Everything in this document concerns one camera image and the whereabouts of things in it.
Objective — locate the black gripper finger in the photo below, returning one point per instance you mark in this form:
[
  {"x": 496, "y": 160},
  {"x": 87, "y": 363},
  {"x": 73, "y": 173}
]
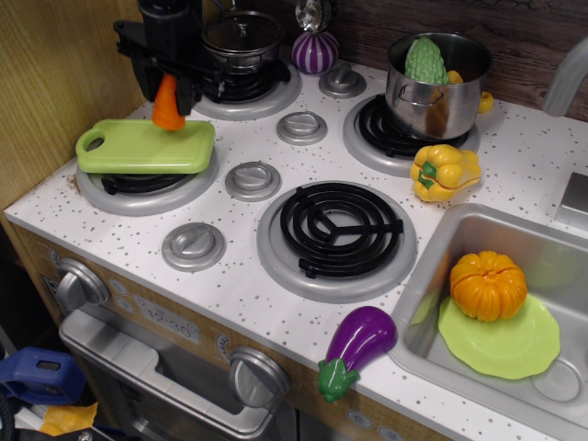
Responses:
[{"x": 188, "y": 91}]

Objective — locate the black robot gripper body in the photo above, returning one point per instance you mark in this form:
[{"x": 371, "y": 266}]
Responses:
[{"x": 167, "y": 41}]

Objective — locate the orange toy carrot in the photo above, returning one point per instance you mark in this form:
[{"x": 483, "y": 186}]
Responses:
[{"x": 165, "y": 111}]

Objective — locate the green plastic cutting board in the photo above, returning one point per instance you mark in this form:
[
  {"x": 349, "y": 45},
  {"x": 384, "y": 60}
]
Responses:
[{"x": 139, "y": 147}]

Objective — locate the back left black burner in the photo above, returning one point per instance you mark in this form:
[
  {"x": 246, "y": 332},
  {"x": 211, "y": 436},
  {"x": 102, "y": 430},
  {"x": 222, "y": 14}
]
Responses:
[{"x": 251, "y": 96}]

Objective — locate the black burner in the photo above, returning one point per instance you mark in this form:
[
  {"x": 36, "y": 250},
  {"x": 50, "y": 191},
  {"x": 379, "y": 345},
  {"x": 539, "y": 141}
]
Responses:
[
  {"x": 160, "y": 201},
  {"x": 251, "y": 96},
  {"x": 336, "y": 242},
  {"x": 377, "y": 144}
]

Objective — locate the dark lidded cooking pot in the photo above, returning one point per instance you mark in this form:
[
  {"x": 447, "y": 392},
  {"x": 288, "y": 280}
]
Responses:
[{"x": 243, "y": 41}]

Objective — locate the silver stovetop knob middle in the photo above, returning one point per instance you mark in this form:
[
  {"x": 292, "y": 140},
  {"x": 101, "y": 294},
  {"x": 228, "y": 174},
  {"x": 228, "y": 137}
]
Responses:
[{"x": 253, "y": 181}]

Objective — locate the silver stovetop knob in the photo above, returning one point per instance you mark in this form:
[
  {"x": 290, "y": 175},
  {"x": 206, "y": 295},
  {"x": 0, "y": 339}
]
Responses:
[
  {"x": 253, "y": 181},
  {"x": 193, "y": 247},
  {"x": 302, "y": 128},
  {"x": 342, "y": 82}
]

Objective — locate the silver stovetop knob upper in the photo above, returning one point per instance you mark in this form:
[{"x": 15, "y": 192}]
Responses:
[{"x": 302, "y": 128}]

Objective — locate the front left black burner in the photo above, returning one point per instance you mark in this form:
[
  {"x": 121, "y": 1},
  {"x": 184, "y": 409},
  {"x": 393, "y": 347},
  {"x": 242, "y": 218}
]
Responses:
[{"x": 160, "y": 201}]

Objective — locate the purple white striped toy onion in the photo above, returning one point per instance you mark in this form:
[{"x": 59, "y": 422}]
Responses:
[{"x": 315, "y": 53}]

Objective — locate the hanging silver spoon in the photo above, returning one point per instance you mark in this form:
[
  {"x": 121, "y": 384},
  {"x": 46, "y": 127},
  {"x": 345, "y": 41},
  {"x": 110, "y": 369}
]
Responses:
[{"x": 314, "y": 15}]

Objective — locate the silver stovetop knob front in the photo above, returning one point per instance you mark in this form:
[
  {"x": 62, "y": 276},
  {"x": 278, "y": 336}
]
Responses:
[{"x": 193, "y": 247}]

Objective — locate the silver stovetop knob back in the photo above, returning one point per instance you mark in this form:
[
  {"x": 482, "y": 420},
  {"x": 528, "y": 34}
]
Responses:
[{"x": 342, "y": 82}]

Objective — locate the back right black burner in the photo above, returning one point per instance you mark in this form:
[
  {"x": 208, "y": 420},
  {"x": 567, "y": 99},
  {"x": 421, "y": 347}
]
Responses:
[{"x": 377, "y": 144}]

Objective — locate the front right black burner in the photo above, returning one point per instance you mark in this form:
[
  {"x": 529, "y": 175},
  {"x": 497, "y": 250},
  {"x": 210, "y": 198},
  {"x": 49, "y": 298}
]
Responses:
[{"x": 336, "y": 242}]

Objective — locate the silver oven knob left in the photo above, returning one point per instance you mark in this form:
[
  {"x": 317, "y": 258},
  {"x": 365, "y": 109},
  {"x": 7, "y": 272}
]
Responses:
[{"x": 79, "y": 286}]

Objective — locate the silver oven knob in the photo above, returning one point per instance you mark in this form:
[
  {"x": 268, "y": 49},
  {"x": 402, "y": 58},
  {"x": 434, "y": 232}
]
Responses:
[
  {"x": 255, "y": 379},
  {"x": 79, "y": 286}
]

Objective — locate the green toy bitter gourd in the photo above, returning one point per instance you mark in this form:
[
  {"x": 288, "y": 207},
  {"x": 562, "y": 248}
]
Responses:
[{"x": 424, "y": 63}]

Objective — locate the stainless steel pot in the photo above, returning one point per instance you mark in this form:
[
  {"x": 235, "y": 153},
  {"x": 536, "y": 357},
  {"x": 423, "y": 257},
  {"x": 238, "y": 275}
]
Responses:
[{"x": 435, "y": 111}]

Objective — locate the yellow toy bell pepper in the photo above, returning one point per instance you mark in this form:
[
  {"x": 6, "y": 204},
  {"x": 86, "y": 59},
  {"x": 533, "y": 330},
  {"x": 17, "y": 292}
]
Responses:
[{"x": 440, "y": 171}]

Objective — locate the orange toy inside pot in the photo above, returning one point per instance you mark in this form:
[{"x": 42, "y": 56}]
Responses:
[{"x": 454, "y": 78}]

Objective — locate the silver oven knob right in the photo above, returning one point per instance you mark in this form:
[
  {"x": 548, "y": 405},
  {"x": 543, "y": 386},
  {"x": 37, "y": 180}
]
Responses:
[{"x": 255, "y": 379}]

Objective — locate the yellow toy behind pot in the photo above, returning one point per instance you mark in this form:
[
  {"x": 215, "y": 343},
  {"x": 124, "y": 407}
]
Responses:
[{"x": 486, "y": 102}]

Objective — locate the purple toy eggplant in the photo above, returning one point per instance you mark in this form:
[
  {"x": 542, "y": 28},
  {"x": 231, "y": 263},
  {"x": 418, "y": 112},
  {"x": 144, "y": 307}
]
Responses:
[{"x": 365, "y": 334}]

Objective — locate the yellow cloth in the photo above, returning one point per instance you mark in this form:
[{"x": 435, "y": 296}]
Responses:
[{"x": 65, "y": 419}]

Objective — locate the orange toy pumpkin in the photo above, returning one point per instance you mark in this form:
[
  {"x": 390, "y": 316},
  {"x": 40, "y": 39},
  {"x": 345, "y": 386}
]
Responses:
[{"x": 488, "y": 286}]

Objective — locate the grey toy faucet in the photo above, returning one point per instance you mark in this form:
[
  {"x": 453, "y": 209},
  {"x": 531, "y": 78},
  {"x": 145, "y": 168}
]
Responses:
[{"x": 566, "y": 81}]

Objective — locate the silver toy sink basin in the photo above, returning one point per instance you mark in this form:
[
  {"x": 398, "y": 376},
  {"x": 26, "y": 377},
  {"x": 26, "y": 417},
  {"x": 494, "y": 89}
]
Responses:
[{"x": 555, "y": 264}]

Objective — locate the light green plastic plate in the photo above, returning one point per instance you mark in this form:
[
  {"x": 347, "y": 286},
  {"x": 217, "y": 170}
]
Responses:
[{"x": 523, "y": 346}]

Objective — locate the silver oven door handle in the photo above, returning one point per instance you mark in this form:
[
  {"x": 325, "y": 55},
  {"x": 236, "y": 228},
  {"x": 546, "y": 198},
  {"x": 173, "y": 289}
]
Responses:
[{"x": 159, "y": 390}]

